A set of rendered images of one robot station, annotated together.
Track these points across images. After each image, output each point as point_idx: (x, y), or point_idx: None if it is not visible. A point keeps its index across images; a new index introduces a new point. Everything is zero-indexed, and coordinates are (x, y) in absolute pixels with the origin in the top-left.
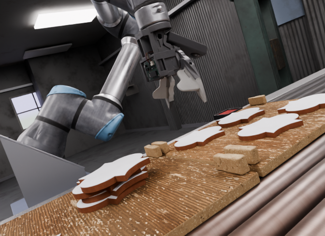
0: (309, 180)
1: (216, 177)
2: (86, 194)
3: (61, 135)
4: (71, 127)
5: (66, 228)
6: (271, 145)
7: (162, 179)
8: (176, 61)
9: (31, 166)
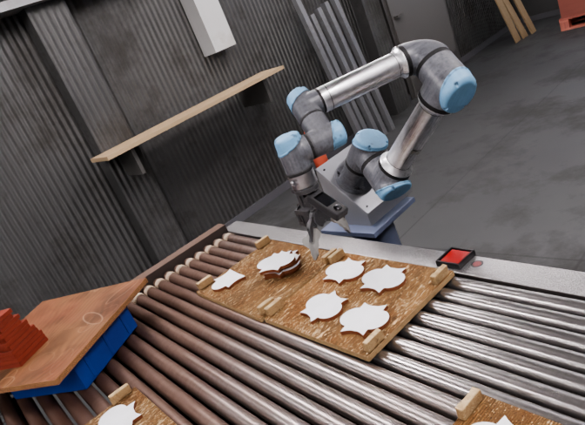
0: (252, 337)
1: None
2: None
3: (357, 179)
4: None
5: (256, 273)
6: (289, 316)
7: (282, 284)
8: None
9: (333, 196)
